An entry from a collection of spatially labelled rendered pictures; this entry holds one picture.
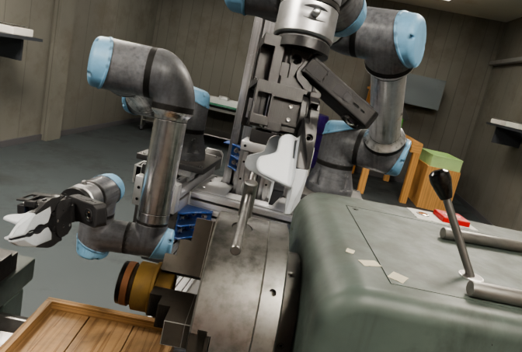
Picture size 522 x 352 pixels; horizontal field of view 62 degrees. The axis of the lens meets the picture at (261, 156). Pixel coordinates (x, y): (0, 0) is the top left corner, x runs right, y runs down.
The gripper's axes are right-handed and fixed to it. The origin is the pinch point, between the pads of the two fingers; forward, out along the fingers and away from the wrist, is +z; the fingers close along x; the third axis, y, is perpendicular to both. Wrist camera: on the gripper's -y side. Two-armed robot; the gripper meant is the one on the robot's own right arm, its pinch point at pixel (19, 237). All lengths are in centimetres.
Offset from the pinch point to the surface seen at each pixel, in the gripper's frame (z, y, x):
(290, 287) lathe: -3.7, -44.7, -4.6
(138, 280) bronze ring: -3.6, -19.2, -6.9
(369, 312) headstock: 10, -55, 0
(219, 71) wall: -764, 164, 39
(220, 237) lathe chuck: -2.4, -33.4, 2.9
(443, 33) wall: -763, -232, 125
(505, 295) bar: 3, -74, 1
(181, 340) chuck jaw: 5.2, -29.9, -10.7
